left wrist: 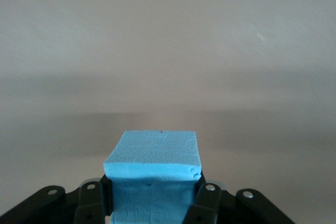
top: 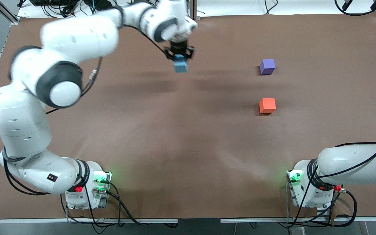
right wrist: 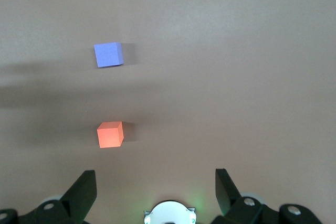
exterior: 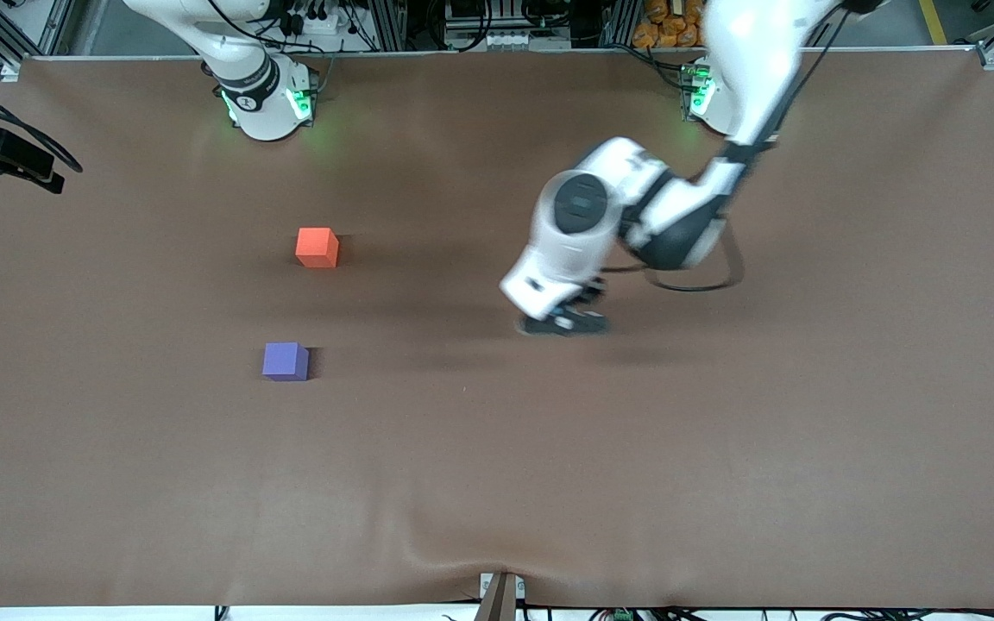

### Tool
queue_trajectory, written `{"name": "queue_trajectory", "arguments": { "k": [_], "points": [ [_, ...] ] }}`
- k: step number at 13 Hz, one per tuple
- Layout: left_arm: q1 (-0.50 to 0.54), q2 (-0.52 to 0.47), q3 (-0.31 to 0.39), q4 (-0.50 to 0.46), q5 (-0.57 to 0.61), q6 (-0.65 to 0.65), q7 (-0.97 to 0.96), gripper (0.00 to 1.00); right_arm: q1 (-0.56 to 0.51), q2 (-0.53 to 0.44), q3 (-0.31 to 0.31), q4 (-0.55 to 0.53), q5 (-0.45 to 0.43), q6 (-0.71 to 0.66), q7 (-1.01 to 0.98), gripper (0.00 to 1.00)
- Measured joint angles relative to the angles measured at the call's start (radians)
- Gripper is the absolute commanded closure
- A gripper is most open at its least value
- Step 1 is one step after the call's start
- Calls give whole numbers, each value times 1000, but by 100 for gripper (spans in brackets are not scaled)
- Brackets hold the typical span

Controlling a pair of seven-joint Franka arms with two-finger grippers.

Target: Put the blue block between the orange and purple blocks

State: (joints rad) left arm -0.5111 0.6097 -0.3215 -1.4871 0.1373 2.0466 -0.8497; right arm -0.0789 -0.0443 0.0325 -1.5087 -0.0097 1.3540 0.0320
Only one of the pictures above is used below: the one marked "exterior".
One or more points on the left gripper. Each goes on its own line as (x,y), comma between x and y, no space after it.
(591,292)

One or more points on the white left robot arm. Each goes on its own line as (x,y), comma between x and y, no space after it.
(678,207)

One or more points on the orange foam block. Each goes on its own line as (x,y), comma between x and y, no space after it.
(317,246)

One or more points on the purple foam block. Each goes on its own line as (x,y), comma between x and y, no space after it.
(284,360)

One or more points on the brown table cover sheet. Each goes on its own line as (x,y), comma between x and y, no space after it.
(497,448)

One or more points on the white power strip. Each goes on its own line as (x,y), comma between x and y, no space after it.
(507,39)

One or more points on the pile of orange packets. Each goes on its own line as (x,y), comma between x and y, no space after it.
(670,24)

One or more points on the metal table edge clamp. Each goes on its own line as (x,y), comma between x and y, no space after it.
(501,597)

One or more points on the green terminal connector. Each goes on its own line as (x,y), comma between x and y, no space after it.
(622,615)

